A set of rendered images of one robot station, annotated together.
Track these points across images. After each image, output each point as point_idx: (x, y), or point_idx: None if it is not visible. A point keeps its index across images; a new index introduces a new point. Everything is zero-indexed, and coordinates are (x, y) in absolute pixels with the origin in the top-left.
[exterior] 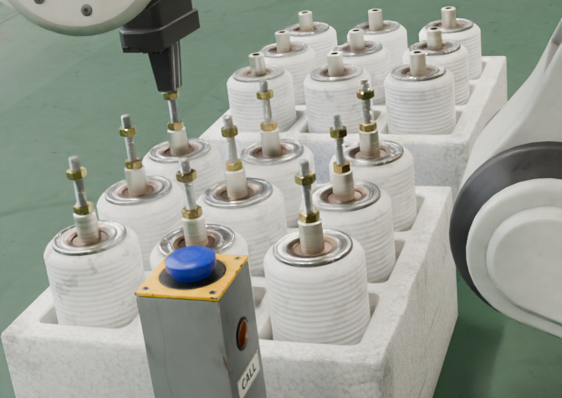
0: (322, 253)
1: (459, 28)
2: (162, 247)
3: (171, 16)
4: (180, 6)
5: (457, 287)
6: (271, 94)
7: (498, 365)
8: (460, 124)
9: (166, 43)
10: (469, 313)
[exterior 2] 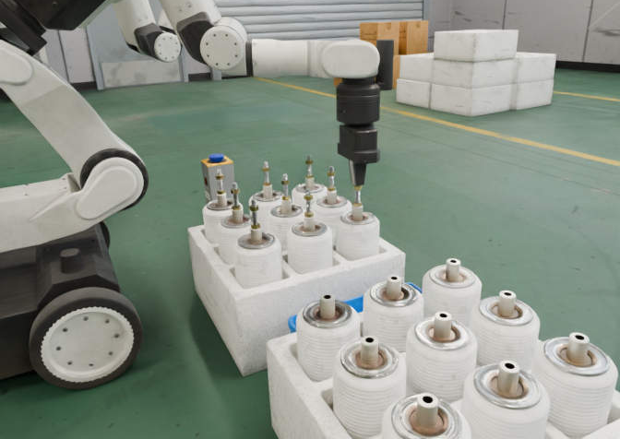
0: (216, 205)
1: (399, 412)
2: (275, 191)
3: (344, 143)
4: (349, 142)
5: (262, 398)
6: (304, 196)
7: (198, 357)
8: (292, 361)
9: (338, 151)
10: (237, 382)
